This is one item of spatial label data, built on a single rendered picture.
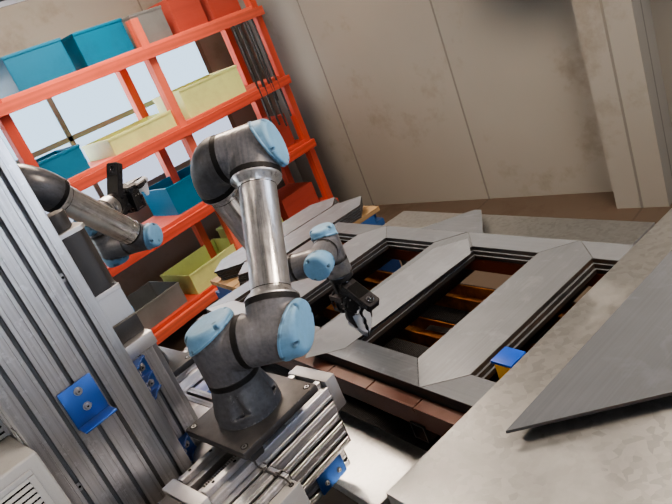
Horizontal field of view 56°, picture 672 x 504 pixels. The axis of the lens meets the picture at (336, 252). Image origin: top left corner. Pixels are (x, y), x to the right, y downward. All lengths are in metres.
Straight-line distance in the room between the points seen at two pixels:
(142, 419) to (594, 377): 0.91
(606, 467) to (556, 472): 0.07
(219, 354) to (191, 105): 3.55
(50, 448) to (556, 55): 3.67
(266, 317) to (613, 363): 0.63
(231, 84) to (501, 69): 1.97
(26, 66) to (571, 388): 3.69
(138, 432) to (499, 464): 0.77
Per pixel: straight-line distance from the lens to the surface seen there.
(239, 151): 1.39
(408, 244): 2.40
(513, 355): 1.53
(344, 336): 1.91
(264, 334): 1.25
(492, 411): 1.13
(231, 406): 1.36
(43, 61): 4.28
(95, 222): 1.80
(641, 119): 3.97
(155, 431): 1.49
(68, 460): 1.40
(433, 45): 4.70
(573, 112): 4.38
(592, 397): 1.08
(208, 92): 4.81
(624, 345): 1.17
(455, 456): 1.07
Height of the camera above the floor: 1.76
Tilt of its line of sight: 21 degrees down
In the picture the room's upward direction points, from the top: 22 degrees counter-clockwise
